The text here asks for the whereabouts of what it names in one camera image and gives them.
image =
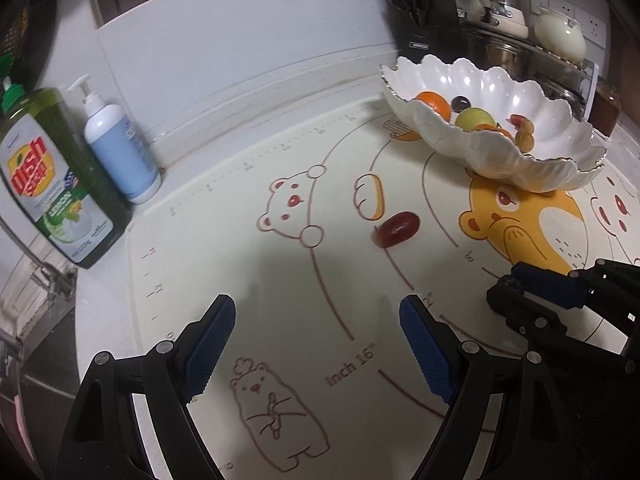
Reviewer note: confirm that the white blue pump bottle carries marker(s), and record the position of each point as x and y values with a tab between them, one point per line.
120	155

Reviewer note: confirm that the dark purple grape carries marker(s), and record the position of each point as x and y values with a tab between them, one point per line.
459	104

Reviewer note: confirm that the black knife block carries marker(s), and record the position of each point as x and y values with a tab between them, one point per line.
440	15

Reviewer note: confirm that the white wall socket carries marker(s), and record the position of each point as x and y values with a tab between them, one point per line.
595	25

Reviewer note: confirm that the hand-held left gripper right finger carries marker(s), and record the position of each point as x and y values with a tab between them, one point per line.
427	355

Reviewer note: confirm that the cream round teapot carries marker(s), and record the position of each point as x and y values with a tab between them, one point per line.
560	35

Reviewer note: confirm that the white scalloped bowl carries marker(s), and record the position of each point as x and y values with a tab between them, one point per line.
500	165

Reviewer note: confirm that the dark red oval grape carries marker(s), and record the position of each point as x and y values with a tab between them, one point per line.
396	230

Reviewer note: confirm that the small orange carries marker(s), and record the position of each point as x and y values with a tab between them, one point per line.
433	103

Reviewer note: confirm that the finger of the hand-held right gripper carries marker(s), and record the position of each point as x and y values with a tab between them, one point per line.
525	310
550	285

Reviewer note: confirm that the cream kettle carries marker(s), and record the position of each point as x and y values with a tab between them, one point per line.
500	12

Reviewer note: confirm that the black scissors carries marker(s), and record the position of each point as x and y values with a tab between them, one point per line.
412	2

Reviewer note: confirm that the steel pot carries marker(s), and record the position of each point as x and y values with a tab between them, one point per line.
505	55

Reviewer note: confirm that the brown jar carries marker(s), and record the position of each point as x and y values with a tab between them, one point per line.
606	107

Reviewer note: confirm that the green apple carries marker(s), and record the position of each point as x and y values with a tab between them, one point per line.
474	119

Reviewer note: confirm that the green grape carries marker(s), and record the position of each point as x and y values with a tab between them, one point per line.
525	141

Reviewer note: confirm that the red cherry tomato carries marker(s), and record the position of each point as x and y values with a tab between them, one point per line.
519	121

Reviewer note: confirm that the mandarin orange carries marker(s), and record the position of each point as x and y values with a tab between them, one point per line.
500	133

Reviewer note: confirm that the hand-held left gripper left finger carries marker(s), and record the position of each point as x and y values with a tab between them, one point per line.
207	355

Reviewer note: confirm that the cartoon bear silicone baking mat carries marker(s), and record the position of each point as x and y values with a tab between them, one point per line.
300	310

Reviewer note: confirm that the green dish soap bottle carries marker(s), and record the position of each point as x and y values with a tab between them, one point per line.
65	185

